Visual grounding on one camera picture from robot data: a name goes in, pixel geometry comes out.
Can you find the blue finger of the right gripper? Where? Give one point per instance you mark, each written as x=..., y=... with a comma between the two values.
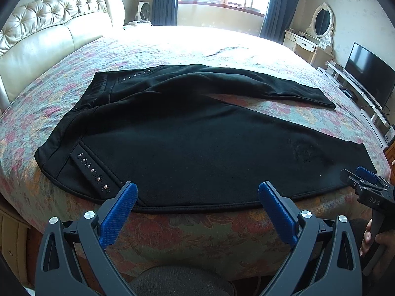
x=365, y=174

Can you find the black flat television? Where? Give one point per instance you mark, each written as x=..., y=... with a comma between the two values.
x=372, y=73

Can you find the cream tufted leather headboard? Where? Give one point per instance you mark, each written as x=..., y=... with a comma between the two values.
x=39, y=34

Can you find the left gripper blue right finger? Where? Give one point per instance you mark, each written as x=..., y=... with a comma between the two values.
x=323, y=259

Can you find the left dark blue curtain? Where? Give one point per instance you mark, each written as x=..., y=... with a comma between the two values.
x=164, y=12

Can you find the floral bedspread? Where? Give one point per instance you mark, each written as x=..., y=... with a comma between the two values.
x=236, y=244

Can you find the dark knee of person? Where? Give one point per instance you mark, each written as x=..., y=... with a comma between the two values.
x=180, y=280

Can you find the white desk fan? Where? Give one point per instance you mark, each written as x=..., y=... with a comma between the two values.
x=143, y=12

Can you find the right dark blue curtain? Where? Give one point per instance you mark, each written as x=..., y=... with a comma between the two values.
x=278, y=18

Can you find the cream dressing table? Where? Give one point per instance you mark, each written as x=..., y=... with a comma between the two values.
x=308, y=50

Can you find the white oval vanity mirror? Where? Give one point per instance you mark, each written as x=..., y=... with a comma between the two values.
x=322, y=25

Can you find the wooden cabinet right side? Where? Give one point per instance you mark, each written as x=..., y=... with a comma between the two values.
x=390, y=156

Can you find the dark blue curtain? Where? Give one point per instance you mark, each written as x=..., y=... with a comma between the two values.
x=278, y=18
x=164, y=12

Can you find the white tv stand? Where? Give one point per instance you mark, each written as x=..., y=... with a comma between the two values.
x=370, y=111

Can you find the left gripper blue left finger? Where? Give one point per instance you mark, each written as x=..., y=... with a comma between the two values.
x=58, y=270

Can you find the black studded pants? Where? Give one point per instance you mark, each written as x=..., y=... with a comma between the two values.
x=164, y=129

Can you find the wooden bedside cabinet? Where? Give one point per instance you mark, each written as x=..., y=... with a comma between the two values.
x=14, y=241

